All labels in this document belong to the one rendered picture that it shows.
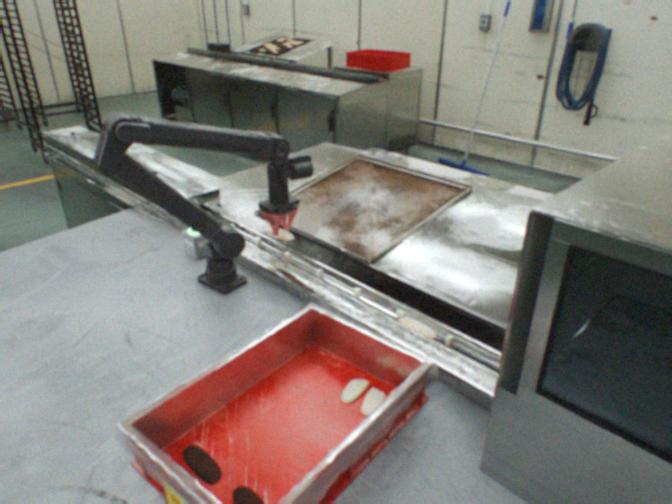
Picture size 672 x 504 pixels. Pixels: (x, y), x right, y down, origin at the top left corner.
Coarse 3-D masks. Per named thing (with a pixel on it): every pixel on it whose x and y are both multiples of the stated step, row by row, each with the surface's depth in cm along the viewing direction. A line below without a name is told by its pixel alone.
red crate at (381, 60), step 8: (352, 56) 479; (360, 56) 473; (368, 56) 467; (376, 56) 461; (384, 56) 456; (392, 56) 456; (400, 56) 465; (408, 56) 474; (352, 64) 482; (360, 64) 476; (368, 64) 470; (376, 64) 464; (384, 64) 459; (392, 64) 460; (400, 64) 469; (408, 64) 478
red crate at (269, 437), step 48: (288, 384) 106; (336, 384) 106; (384, 384) 106; (192, 432) 95; (240, 432) 95; (288, 432) 95; (336, 432) 95; (240, 480) 86; (288, 480) 86; (336, 480) 82
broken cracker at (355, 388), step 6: (348, 384) 105; (354, 384) 105; (360, 384) 105; (366, 384) 105; (348, 390) 103; (354, 390) 103; (360, 390) 104; (342, 396) 102; (348, 396) 102; (354, 396) 102; (360, 396) 103; (348, 402) 101
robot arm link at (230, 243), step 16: (112, 112) 115; (112, 128) 110; (112, 144) 111; (128, 144) 113; (96, 160) 115; (112, 160) 112; (128, 160) 115; (128, 176) 117; (144, 176) 119; (144, 192) 120; (160, 192) 122; (176, 192) 125; (176, 208) 126; (192, 208) 128; (192, 224) 129; (208, 224) 131; (208, 240) 133; (224, 240) 133; (240, 240) 136; (224, 256) 135
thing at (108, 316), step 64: (0, 256) 158; (64, 256) 158; (128, 256) 158; (0, 320) 128; (64, 320) 128; (128, 320) 127; (192, 320) 127; (256, 320) 127; (0, 384) 107; (64, 384) 107; (128, 384) 107; (0, 448) 92; (64, 448) 92; (384, 448) 92; (448, 448) 92
